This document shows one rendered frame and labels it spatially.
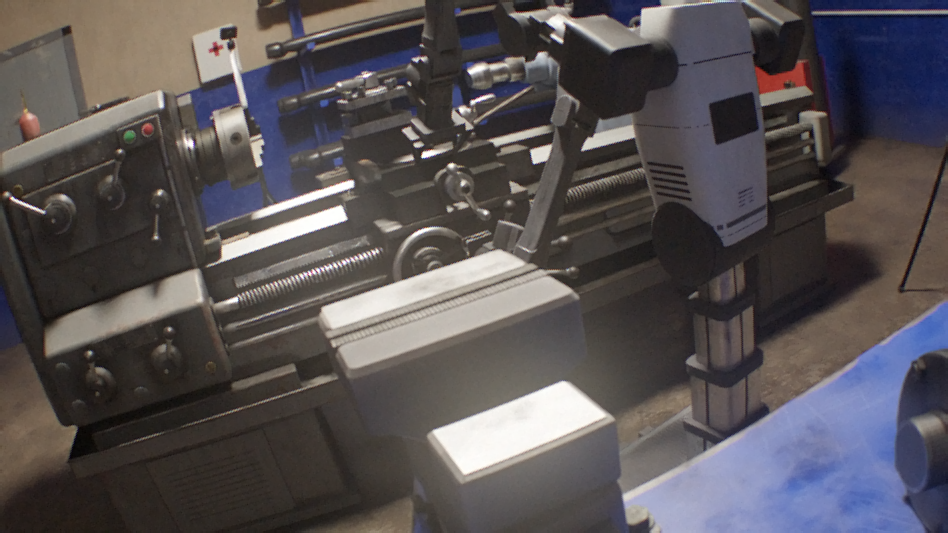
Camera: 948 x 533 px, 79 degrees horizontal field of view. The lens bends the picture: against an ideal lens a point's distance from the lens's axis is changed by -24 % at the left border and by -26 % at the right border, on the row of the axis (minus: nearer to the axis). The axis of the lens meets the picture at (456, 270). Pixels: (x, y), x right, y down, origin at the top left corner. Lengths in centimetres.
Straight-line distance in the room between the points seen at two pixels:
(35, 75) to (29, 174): 337
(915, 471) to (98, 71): 517
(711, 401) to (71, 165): 166
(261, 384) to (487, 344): 164
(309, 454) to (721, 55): 159
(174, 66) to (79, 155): 329
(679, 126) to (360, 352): 79
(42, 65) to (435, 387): 500
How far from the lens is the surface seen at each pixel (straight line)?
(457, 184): 183
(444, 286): 55
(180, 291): 192
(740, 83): 124
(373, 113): 199
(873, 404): 75
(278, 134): 523
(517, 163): 212
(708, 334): 139
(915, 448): 55
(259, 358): 211
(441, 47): 147
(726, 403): 141
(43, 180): 201
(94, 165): 197
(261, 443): 214
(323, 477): 222
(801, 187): 287
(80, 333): 197
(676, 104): 116
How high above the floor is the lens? 127
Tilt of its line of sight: 19 degrees down
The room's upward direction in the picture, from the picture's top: 13 degrees counter-clockwise
